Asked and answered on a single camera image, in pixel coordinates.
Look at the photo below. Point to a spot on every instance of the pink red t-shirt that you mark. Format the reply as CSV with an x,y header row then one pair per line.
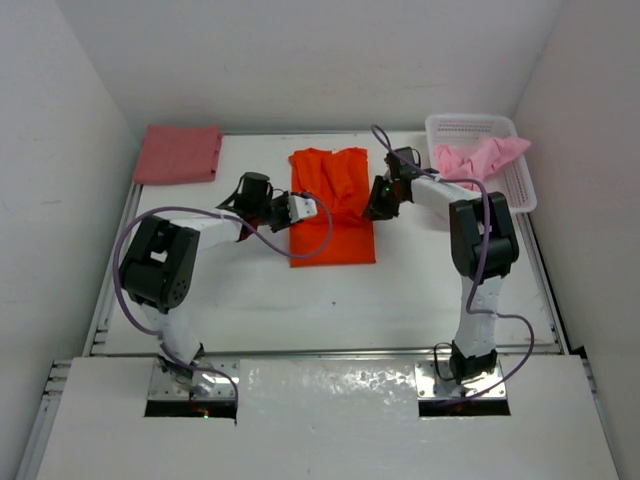
x,y
172,155

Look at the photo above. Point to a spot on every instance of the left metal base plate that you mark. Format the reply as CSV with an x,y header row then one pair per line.
x,y
175,392

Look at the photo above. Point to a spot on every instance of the light pink t-shirt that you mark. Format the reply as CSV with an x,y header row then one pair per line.
x,y
485,159

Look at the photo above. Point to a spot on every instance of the metal base plate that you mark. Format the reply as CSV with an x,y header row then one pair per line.
x,y
175,392
439,395

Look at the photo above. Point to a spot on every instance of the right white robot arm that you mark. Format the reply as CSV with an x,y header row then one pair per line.
x,y
483,247

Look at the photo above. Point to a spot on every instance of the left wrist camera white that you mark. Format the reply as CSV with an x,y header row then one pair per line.
x,y
301,208

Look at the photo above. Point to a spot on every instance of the white front cover panel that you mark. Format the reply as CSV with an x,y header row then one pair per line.
x,y
316,419

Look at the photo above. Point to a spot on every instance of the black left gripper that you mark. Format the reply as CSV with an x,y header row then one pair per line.
x,y
284,201

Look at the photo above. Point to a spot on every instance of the orange t-shirt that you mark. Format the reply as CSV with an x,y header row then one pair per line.
x,y
340,180

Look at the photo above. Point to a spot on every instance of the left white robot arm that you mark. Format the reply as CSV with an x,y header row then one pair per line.
x,y
155,259

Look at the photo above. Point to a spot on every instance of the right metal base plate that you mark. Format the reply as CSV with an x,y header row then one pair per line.
x,y
439,395

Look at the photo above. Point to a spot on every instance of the white plastic basket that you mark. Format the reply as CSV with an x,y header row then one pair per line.
x,y
514,181

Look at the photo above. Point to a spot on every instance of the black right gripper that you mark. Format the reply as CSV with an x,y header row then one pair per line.
x,y
377,209

